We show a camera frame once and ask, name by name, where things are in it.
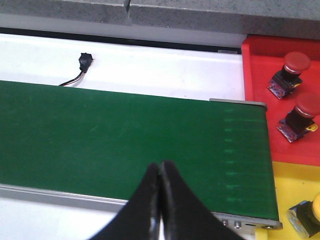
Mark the green conveyor belt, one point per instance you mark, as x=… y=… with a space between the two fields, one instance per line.
x=125 y=140

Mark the yellow plastic tray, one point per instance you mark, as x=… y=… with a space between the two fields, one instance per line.
x=293 y=183

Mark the yellow mushroom push button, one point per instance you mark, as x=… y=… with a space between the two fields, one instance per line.
x=305 y=217

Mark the red mushroom push button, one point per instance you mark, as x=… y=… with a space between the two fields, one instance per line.
x=285 y=81
x=300 y=120

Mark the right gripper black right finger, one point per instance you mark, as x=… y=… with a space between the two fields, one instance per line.
x=184 y=216

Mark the grey stone counter slab right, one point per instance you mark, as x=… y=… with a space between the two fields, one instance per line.
x=283 y=18

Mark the red object behind counter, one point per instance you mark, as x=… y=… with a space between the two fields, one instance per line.
x=262 y=57

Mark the black cable connector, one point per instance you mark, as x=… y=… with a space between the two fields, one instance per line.
x=85 y=60

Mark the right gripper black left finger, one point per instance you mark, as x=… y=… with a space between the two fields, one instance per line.
x=139 y=218

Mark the grey stone counter slab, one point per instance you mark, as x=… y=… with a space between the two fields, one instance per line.
x=283 y=18
x=95 y=11

